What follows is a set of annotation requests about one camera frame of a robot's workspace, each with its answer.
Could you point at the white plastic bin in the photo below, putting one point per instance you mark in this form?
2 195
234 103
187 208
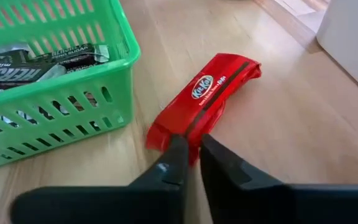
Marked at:
353 40

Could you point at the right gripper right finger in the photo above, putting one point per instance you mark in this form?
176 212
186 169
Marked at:
259 205

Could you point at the red KitKat wrapper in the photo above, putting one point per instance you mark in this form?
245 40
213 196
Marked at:
197 102

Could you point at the dark Hershey's chocolate bar wrapper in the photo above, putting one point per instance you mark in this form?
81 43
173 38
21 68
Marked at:
11 74

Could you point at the black candy bar wrapper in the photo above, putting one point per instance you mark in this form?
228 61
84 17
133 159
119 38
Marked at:
73 57

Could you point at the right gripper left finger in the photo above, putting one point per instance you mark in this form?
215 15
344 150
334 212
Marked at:
120 205

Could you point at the green plastic basket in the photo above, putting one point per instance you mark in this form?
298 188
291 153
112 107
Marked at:
73 79

